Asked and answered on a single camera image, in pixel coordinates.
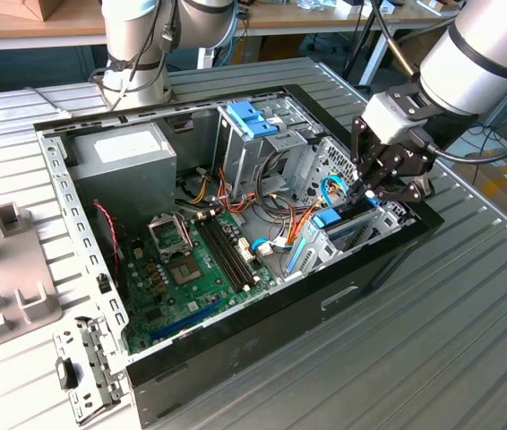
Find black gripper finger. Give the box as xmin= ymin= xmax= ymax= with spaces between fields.
xmin=348 ymin=115 xmax=383 ymax=203
xmin=366 ymin=172 xmax=436 ymax=206

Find hard disk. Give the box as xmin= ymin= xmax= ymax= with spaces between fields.
xmin=287 ymin=196 xmax=382 ymax=277

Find red yellow orange power wire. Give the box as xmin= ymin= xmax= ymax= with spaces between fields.
xmin=287 ymin=176 xmax=365 ymax=246

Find grey metal disk bay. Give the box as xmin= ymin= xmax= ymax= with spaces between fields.
xmin=281 ymin=193 xmax=401 ymax=284

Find large brown cardboard box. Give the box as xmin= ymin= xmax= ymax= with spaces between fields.
xmin=452 ymin=150 xmax=507 ymax=229

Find blue drive cage latch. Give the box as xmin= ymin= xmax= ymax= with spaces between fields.
xmin=225 ymin=100 xmax=279 ymax=142

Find grey metal drive cage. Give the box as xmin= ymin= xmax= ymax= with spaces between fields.
xmin=211 ymin=99 xmax=322 ymax=202

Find black RAM slots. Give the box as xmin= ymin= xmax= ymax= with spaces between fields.
xmin=195 ymin=211 xmax=258 ymax=293

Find metal socket cover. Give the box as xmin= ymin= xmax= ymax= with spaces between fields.
xmin=146 ymin=213 xmax=193 ymax=263

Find CPU socket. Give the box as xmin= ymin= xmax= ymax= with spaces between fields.
xmin=167 ymin=257 xmax=204 ymax=288

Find black open PC case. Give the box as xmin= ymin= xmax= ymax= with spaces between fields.
xmin=32 ymin=82 xmax=445 ymax=430

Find grey power supply unit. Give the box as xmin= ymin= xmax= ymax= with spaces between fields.
xmin=67 ymin=121 xmax=178 ymax=225

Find green motherboard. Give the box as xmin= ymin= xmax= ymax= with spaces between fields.
xmin=121 ymin=208 xmax=278 ymax=356

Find blue expansion slot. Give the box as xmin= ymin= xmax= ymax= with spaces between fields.
xmin=148 ymin=296 xmax=224 ymax=346

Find wooden desk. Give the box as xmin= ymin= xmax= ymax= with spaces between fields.
xmin=0 ymin=0 xmax=460 ymax=89

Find grey expansion slot retainer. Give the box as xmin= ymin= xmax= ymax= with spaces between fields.
xmin=53 ymin=313 xmax=130 ymax=426

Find small brown cardboard box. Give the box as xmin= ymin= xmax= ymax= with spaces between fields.
xmin=0 ymin=0 xmax=65 ymax=22

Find grey parts rack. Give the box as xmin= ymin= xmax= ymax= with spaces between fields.
xmin=0 ymin=201 xmax=64 ymax=359

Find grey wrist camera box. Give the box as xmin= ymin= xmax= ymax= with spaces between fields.
xmin=362 ymin=84 xmax=432 ymax=145

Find black camera cable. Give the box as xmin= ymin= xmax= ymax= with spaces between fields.
xmin=414 ymin=89 xmax=507 ymax=163

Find black wire bundle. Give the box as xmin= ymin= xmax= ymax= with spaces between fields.
xmin=255 ymin=147 xmax=303 ymax=216

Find orange red wire bundle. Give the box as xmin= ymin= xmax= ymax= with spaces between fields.
xmin=215 ymin=168 xmax=260 ymax=219

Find short blue data wire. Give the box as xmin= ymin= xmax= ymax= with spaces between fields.
xmin=250 ymin=236 xmax=289 ymax=260

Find yellow black power wire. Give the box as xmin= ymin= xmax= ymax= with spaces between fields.
xmin=180 ymin=166 xmax=213 ymax=205

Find red black fan wire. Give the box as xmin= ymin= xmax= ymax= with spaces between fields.
xmin=91 ymin=201 xmax=128 ymax=279

